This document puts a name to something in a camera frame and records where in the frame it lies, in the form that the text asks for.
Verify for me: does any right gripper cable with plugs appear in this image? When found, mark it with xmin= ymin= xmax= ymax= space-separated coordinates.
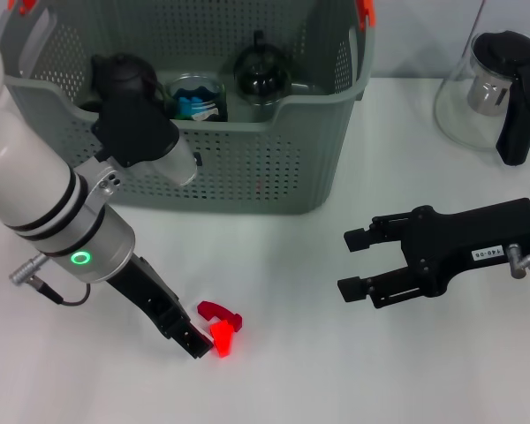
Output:
xmin=507 ymin=242 xmax=530 ymax=280

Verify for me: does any glass teacup with black base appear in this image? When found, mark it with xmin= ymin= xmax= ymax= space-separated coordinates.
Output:
xmin=163 ymin=73 xmax=230 ymax=123
xmin=233 ymin=29 xmax=292 ymax=106

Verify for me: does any grey perforated storage bin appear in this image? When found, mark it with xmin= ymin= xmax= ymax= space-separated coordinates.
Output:
xmin=0 ymin=0 xmax=376 ymax=216

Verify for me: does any orange bin handle grip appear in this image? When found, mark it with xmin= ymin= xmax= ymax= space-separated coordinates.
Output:
xmin=7 ymin=0 xmax=37 ymax=15
xmin=356 ymin=0 xmax=376 ymax=31

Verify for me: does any dark red arch brick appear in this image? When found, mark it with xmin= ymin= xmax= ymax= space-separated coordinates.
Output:
xmin=197 ymin=300 xmax=244 ymax=333

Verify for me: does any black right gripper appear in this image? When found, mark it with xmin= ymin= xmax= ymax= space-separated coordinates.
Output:
xmin=337 ymin=197 xmax=530 ymax=310

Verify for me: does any black clay teapot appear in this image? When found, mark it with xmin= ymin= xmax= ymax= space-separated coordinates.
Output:
xmin=90 ymin=52 xmax=161 ymax=103

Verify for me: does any red slope brick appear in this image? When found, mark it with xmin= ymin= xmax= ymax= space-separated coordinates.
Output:
xmin=210 ymin=321 xmax=235 ymax=358

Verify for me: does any glass pitcher with black handle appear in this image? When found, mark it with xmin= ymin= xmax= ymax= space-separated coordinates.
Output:
xmin=433 ymin=29 xmax=530 ymax=168

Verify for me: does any blue square brick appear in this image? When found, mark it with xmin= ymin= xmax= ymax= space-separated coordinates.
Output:
xmin=175 ymin=89 xmax=205 ymax=117

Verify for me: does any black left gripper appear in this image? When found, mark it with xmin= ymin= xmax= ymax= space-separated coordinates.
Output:
xmin=105 ymin=254 xmax=215 ymax=360

